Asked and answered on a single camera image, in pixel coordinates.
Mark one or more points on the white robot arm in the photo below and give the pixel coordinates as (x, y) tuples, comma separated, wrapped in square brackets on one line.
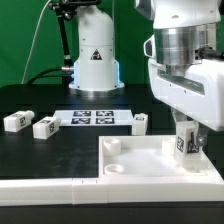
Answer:
[(186, 68)]

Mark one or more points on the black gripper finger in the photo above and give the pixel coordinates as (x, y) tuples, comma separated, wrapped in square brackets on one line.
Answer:
[(178, 116), (201, 135)]

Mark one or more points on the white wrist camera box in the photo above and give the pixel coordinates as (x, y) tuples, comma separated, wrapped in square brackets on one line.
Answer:
[(149, 48)]

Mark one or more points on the white fiducial marker plate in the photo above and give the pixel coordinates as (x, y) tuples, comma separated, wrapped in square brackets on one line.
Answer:
[(94, 117)]

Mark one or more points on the white square tabletop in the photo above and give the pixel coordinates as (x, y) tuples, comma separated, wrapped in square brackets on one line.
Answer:
[(145, 156)]

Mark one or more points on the white L-shaped obstacle wall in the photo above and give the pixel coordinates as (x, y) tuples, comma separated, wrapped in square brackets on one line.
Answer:
[(114, 189)]

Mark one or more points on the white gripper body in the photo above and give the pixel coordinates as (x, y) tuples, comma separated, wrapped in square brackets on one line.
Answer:
[(199, 94)]

